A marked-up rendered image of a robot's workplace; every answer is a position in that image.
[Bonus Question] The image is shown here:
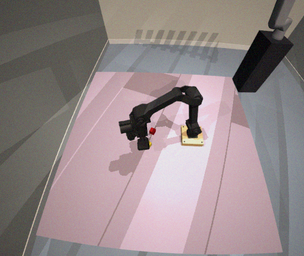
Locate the red cube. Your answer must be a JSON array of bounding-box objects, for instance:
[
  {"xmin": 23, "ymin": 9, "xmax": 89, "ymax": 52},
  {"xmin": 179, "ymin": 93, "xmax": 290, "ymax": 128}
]
[{"xmin": 149, "ymin": 127, "xmax": 156, "ymax": 135}]

